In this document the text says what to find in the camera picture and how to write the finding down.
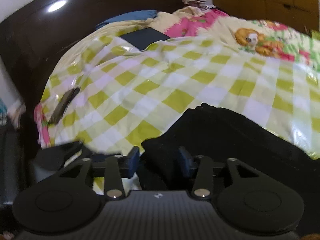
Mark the brown wooden wardrobe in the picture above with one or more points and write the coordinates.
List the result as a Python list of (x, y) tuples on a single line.
[(302, 15)]

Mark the black phone on bed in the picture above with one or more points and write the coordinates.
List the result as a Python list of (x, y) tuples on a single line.
[(62, 105)]

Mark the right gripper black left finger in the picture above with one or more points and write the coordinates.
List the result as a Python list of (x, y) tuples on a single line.
[(75, 195)]

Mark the blue pillow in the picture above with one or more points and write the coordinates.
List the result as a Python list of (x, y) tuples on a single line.
[(140, 15)]

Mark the green checkered plastic sheet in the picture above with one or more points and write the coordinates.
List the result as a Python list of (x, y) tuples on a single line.
[(127, 95)]

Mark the dark wooden headboard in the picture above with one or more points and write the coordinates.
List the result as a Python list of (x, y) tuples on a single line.
[(34, 38)]

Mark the clothes pile by wall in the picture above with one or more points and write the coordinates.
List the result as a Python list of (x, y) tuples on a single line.
[(195, 3)]

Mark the dark blue folded cloth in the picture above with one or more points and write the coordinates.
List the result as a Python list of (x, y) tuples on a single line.
[(142, 38)]

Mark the black pants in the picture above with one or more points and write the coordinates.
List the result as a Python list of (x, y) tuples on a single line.
[(220, 134)]

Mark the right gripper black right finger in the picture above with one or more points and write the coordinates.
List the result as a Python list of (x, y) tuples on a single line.
[(254, 202)]

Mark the floral cartoon quilt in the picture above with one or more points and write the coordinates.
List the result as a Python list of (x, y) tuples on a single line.
[(264, 37)]

